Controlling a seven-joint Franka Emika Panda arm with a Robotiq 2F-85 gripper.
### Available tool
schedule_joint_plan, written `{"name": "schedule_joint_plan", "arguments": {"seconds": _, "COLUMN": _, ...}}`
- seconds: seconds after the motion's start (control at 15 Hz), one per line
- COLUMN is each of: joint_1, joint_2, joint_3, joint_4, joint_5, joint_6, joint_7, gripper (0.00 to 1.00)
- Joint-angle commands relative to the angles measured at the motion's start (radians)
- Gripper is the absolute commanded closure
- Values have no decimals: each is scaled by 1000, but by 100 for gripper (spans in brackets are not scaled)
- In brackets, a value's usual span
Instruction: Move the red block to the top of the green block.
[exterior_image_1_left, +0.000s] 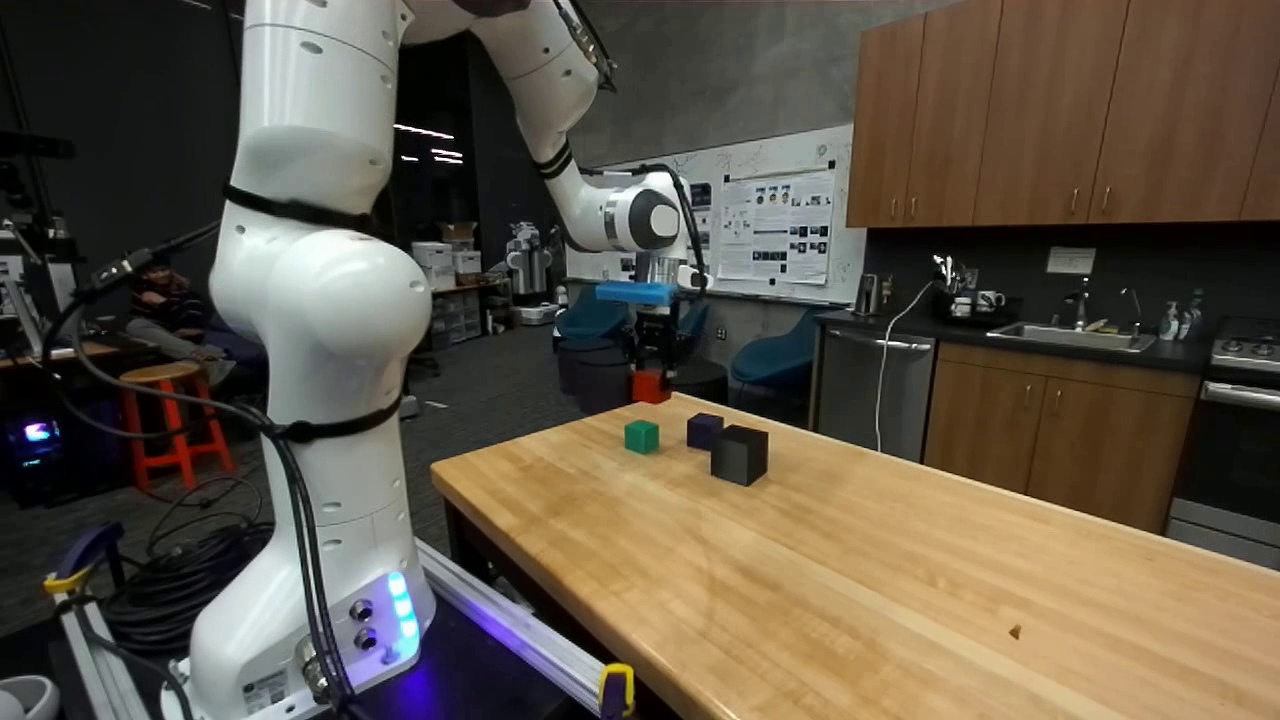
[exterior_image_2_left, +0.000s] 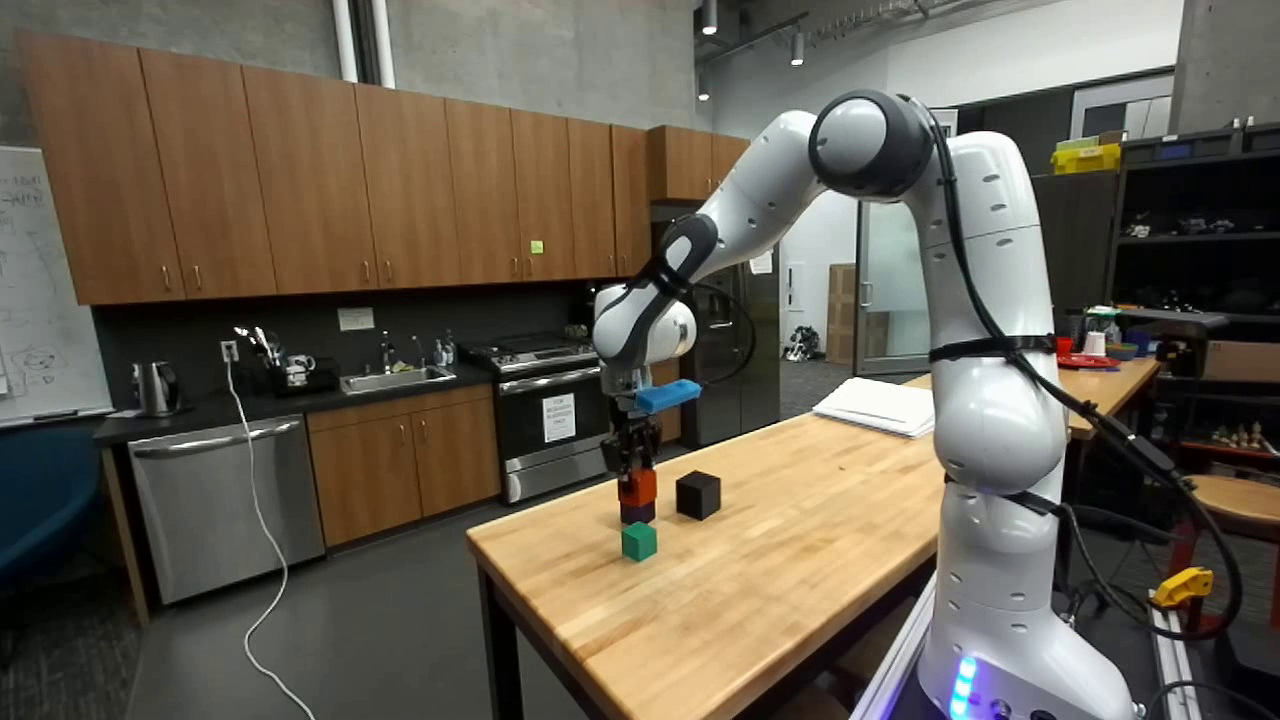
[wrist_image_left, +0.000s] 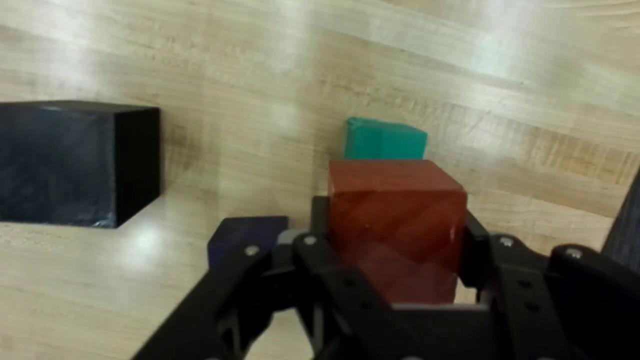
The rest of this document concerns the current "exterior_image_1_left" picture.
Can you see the blue lounge chair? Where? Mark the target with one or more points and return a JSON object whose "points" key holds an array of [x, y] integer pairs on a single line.
{"points": [[593, 327], [693, 329], [774, 361]]}

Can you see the yellow black clamp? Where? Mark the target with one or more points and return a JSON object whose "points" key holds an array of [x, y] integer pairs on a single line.
{"points": [[618, 689]]}

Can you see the black countertop appliance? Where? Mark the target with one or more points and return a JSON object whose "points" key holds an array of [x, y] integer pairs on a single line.
{"points": [[973, 300]]}

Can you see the black block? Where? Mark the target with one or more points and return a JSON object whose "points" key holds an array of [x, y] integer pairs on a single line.
{"points": [[736, 453]]}

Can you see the red block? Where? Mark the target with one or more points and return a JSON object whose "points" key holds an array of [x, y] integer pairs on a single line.
{"points": [[651, 389]]}

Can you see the white wall board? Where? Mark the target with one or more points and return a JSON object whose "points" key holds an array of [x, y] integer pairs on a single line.
{"points": [[803, 162]]}

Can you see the white chart poster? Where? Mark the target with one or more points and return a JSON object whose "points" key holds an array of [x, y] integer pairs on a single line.
{"points": [[779, 225]]}

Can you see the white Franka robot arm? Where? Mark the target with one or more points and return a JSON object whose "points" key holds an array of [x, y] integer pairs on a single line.
{"points": [[326, 307]]}

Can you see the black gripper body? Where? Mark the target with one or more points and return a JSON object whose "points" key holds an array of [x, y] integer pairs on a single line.
{"points": [[655, 329]]}

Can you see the purple lit computer box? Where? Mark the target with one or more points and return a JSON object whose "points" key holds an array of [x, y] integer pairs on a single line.
{"points": [[33, 437]]}

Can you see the blue wrist camera box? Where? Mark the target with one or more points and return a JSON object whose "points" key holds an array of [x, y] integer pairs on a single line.
{"points": [[634, 292]]}

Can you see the green block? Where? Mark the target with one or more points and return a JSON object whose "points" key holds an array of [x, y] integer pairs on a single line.
{"points": [[640, 437]]}

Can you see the dark purple block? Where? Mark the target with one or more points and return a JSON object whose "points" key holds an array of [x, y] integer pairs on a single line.
{"points": [[706, 431]]}

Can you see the aluminium frame rail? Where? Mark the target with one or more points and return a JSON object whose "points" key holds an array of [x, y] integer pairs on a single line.
{"points": [[515, 626]]}

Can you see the black kitchen oven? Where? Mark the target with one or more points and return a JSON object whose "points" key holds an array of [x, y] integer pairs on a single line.
{"points": [[1233, 441]]}

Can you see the orange wooden stool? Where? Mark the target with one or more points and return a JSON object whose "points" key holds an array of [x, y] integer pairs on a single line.
{"points": [[171, 422]]}

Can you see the brown wall cabinets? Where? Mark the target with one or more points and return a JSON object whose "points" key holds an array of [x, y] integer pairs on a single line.
{"points": [[1067, 113]]}

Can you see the steel kitchen sink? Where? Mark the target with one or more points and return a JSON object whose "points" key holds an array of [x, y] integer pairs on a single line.
{"points": [[1068, 335]]}

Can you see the stainless steel dishwasher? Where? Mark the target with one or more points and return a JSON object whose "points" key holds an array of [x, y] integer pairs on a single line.
{"points": [[873, 386]]}

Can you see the brown base cabinets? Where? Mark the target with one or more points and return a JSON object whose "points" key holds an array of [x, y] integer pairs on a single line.
{"points": [[1063, 427]]}

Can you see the white wall outlet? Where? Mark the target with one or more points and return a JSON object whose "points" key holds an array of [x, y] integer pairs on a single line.
{"points": [[1068, 263]]}

